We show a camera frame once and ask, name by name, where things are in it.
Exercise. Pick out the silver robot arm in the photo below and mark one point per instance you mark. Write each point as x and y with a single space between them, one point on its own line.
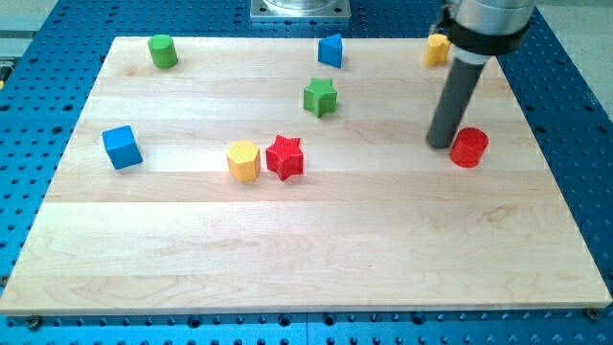
481 29

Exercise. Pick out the red star block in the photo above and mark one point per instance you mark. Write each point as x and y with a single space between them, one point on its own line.
285 157

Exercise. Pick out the yellow hexagon block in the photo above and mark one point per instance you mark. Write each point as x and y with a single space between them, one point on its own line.
244 161

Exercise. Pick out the green star block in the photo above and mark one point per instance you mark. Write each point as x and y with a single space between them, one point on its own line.
320 97

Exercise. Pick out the wooden board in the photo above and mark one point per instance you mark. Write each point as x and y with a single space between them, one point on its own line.
377 221

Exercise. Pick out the blue triangle block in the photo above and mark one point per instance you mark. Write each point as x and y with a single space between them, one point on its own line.
330 50

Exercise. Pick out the red cylinder block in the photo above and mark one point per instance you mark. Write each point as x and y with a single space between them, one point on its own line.
469 147

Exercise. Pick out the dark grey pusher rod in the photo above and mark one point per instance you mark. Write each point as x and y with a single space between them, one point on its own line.
459 86

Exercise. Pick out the green cylinder block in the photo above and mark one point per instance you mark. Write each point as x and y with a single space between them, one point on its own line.
162 51

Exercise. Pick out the blue cube block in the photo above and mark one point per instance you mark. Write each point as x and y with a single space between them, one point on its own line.
121 147

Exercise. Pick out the blue perforated table plate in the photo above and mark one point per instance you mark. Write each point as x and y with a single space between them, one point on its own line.
561 76

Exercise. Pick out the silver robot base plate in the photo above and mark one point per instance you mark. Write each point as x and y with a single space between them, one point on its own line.
270 10

